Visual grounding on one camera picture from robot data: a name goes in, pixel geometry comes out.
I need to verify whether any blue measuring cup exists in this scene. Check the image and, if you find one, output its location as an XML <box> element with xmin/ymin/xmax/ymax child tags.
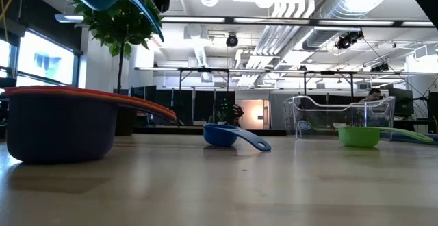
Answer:
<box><xmin>203</xmin><ymin>123</ymin><xmax>272</xmax><ymax>153</ymax></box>

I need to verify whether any red measuring cup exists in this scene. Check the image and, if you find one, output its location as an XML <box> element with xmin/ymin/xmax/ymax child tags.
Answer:
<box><xmin>3</xmin><ymin>86</ymin><xmax>178</xmax><ymax>122</ymax></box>

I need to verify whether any orange measuring cup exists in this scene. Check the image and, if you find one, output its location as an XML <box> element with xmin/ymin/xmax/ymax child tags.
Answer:
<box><xmin>6</xmin><ymin>88</ymin><xmax>177</xmax><ymax>123</ymax></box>

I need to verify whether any green measuring cup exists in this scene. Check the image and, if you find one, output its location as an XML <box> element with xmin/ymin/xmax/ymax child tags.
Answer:
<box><xmin>337</xmin><ymin>125</ymin><xmax>435</xmax><ymax>149</ymax></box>

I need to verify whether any clear plastic basket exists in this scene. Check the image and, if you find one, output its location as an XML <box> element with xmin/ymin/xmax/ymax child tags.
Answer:
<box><xmin>283</xmin><ymin>95</ymin><xmax>397</xmax><ymax>141</ymax></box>

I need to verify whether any green plant in black pot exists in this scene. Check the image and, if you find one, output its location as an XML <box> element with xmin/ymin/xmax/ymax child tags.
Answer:
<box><xmin>69</xmin><ymin>0</ymin><xmax>164</xmax><ymax>137</ymax></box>

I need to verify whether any ceiling light strip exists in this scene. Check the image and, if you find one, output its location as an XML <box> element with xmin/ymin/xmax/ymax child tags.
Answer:
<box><xmin>160</xmin><ymin>16</ymin><xmax>436</xmax><ymax>28</ymax></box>

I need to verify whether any window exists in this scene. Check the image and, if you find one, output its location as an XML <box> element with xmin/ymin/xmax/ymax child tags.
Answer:
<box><xmin>0</xmin><ymin>29</ymin><xmax>75</xmax><ymax>88</ymax></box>

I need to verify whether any person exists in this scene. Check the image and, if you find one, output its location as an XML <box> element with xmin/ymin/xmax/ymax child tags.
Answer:
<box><xmin>358</xmin><ymin>87</ymin><xmax>383</xmax><ymax>104</ymax></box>

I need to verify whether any black computer monitor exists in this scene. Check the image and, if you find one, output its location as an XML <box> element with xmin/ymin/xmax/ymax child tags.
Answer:
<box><xmin>387</xmin><ymin>88</ymin><xmax>415</xmax><ymax>118</ymax></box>

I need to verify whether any black ceiling camera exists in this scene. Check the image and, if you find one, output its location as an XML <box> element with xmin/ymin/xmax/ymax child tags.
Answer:
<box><xmin>225</xmin><ymin>32</ymin><xmax>240</xmax><ymax>48</ymax></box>

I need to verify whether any black workstation frame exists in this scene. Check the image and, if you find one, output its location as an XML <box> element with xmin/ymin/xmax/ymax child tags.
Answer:
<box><xmin>302</xmin><ymin>69</ymin><xmax>356</xmax><ymax>101</ymax></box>
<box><xmin>177</xmin><ymin>67</ymin><xmax>231</xmax><ymax>127</ymax></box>

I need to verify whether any round ventilation duct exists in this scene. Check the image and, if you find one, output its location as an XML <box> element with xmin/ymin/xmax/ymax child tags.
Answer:
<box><xmin>300</xmin><ymin>0</ymin><xmax>400</xmax><ymax>51</ymax></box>

